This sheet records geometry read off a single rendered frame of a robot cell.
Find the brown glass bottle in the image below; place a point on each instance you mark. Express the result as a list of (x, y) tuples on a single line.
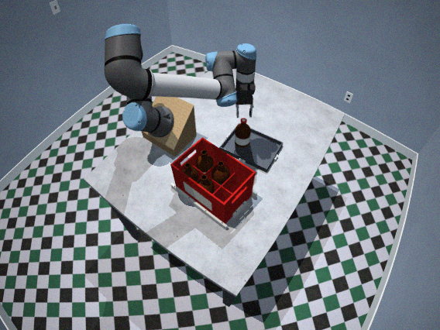
[(220, 173), (204, 162), (191, 172), (206, 183)]

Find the red crate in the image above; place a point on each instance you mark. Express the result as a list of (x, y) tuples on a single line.
[(222, 203)]

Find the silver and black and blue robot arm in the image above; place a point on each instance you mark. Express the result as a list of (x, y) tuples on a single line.
[(124, 73)]

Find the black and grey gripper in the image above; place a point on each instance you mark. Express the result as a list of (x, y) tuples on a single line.
[(244, 95)]

